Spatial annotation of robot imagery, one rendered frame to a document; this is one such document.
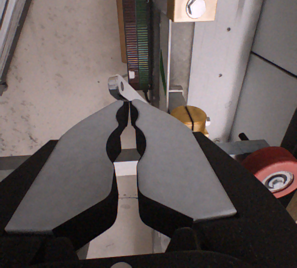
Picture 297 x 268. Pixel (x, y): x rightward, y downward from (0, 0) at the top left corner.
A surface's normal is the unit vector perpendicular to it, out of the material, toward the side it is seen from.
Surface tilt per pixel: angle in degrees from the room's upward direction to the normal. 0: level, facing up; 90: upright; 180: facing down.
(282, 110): 90
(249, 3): 0
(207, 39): 0
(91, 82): 0
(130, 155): 90
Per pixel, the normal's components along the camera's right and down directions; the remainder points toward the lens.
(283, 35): -1.00, 0.06
